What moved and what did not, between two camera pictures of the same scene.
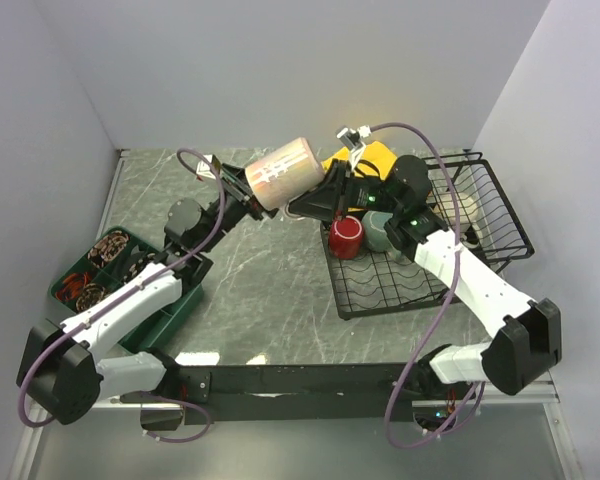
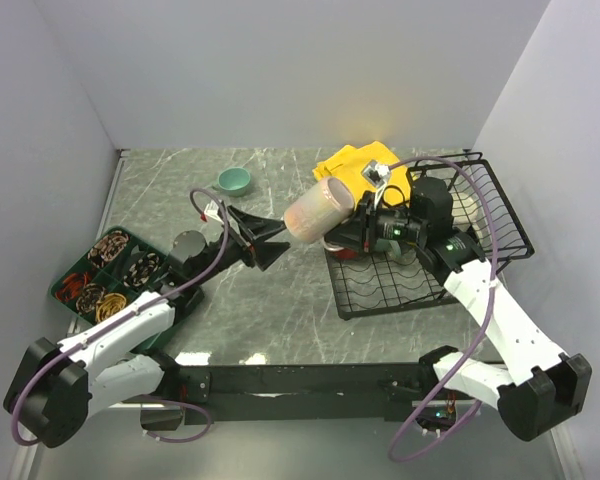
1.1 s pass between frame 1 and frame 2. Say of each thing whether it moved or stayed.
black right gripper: moved
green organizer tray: stayed
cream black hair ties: stayed
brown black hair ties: stayed
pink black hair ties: stayed
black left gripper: moved
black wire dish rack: stayed
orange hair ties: stayed
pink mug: moved
